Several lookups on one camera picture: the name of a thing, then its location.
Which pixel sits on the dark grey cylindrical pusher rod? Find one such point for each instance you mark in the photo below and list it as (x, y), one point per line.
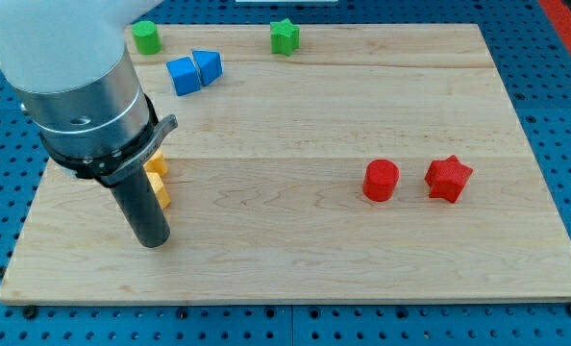
(140, 206)

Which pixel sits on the black clamp ring mount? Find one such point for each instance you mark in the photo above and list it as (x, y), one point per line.
(110, 153)

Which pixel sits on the yellow hexagon block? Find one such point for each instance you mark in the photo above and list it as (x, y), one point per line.
(159, 189)

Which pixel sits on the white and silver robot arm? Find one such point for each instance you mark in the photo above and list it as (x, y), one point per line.
(69, 65)

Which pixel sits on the yellow star block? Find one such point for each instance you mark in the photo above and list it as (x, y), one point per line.
(157, 164)

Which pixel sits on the blue cube block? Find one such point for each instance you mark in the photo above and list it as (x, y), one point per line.
(184, 76)

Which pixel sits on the green cylinder block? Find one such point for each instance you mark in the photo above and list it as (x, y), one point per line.
(146, 37)

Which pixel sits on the blue wedge block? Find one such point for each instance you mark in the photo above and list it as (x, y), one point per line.
(209, 64)

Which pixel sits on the wooden board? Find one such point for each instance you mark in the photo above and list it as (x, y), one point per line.
(265, 179)

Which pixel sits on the green star block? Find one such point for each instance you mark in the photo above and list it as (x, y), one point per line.
(284, 37)

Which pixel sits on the red cylinder block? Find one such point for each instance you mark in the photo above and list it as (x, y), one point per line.
(381, 178)

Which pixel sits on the red star block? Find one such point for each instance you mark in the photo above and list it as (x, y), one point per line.
(447, 178)

